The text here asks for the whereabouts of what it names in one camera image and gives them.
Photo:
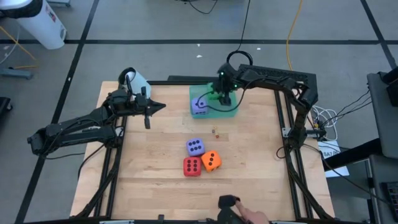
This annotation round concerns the white cylinder camera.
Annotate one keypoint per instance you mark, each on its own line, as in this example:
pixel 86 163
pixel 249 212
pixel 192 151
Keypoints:
pixel 141 81

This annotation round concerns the black floor object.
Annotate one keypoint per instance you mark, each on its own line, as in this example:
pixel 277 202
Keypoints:
pixel 3 104

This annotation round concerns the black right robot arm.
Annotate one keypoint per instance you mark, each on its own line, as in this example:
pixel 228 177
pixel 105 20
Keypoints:
pixel 300 124

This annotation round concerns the orange foam die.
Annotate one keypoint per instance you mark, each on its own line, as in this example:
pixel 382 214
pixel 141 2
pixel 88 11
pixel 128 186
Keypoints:
pixel 211 160

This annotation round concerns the black beam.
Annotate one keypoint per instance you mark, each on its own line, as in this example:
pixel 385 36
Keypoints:
pixel 351 155

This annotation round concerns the white paper label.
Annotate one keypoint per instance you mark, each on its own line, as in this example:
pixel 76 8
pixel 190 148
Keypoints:
pixel 329 152

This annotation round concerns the black object on cart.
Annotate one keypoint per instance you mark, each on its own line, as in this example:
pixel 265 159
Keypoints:
pixel 392 90

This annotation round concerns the black table clamp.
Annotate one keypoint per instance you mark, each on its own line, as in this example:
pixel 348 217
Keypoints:
pixel 161 219

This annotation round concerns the grey cart top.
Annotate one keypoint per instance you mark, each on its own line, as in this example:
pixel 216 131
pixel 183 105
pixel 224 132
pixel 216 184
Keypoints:
pixel 381 124

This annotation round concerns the red foam die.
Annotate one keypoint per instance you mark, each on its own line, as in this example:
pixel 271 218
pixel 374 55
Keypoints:
pixel 192 166

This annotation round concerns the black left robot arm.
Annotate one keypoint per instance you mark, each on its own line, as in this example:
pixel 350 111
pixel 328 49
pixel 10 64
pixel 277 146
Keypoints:
pixel 77 135

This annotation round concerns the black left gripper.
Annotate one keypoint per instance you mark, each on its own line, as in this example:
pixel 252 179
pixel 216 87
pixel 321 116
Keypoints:
pixel 136 104

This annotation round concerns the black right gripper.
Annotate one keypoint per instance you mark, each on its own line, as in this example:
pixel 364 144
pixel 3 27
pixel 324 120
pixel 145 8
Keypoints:
pixel 228 85

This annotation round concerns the black flat bar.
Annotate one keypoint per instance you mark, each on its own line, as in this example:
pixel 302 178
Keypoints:
pixel 192 78

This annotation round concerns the person's hand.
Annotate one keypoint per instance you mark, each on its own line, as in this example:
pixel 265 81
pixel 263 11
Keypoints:
pixel 253 216

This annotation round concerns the teal translucent plastic bin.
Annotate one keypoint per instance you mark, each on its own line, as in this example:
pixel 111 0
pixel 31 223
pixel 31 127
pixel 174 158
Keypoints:
pixel 196 91

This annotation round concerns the dark keyboard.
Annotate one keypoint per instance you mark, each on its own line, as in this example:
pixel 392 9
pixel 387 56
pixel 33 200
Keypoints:
pixel 392 202

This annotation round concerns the grey stand foot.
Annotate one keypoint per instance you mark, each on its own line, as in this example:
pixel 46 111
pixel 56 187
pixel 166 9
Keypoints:
pixel 60 3
pixel 15 73

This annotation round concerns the grey desk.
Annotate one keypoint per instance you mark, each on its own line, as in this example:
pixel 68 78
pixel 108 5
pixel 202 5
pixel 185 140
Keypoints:
pixel 377 186

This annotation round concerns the black handheld device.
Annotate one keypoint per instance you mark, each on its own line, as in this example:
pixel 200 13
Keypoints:
pixel 227 202

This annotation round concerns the white floor cylinder, black top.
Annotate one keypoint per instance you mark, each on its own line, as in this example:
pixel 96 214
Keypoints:
pixel 40 25

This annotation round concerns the black aluminium table frame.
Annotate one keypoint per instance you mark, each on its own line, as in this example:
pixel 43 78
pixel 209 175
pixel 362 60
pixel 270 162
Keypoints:
pixel 174 83

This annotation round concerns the black perforated panel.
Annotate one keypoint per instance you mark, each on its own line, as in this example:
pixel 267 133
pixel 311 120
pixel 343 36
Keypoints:
pixel 280 71

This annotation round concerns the purple foam die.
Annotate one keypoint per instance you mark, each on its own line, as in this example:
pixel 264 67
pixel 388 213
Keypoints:
pixel 195 147
pixel 199 107

